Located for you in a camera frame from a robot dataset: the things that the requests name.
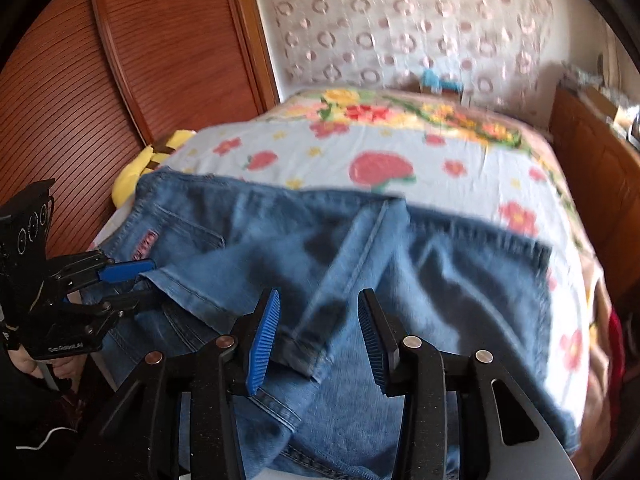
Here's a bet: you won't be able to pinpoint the long wooden low cabinet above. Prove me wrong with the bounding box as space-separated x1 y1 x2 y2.
547 82 640 311

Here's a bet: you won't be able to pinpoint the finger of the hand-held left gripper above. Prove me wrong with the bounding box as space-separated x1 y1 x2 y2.
52 259 157 293
65 287 158 321

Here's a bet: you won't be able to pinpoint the person's left hand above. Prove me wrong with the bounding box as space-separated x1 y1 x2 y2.
7 347 83 396

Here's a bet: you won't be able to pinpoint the red cloth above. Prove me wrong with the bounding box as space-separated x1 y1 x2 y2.
607 310 626 401

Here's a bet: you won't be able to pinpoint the white cord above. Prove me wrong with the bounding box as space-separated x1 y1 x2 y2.
15 425 76 452

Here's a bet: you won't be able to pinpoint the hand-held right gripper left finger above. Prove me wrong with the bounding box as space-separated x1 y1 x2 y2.
70 287 282 480

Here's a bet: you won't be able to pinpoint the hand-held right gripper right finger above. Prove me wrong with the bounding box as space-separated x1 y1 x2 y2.
356 288 576 480

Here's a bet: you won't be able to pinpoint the strawberry print white sheet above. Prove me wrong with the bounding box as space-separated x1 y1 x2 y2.
155 100 591 411

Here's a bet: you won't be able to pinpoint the floral cardboard box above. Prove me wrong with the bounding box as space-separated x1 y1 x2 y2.
585 85 626 121

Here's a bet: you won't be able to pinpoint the blue denim pants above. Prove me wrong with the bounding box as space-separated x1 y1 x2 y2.
82 167 583 480

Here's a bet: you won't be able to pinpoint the floral blanket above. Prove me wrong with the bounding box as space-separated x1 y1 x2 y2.
270 87 621 461

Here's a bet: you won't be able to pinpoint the circle pattern sheer curtain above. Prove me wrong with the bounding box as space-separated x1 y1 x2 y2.
247 0 566 106

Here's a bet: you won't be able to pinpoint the yellow plush toy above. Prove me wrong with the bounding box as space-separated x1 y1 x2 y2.
111 130 198 208

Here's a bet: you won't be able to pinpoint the wooden slatted wardrobe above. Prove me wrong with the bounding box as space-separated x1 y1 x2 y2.
0 0 281 261

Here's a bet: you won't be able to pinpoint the cardboard box with blue bag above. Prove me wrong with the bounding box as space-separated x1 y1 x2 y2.
417 67 466 103

